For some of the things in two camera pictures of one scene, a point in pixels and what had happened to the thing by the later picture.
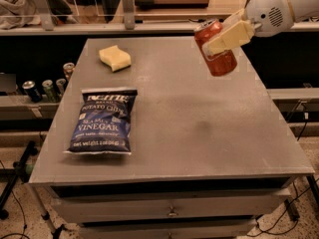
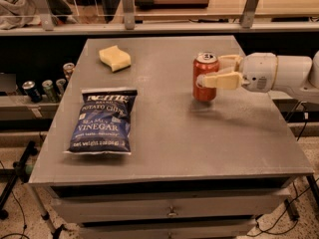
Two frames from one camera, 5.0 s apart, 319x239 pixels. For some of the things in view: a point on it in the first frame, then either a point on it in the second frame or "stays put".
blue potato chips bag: [104, 123] stays put
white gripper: [267, 14] → [258, 71]
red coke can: [221, 63] → [202, 64]
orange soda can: [68, 69] stays put
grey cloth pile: [17, 10] stays put
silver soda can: [60, 84] stays put
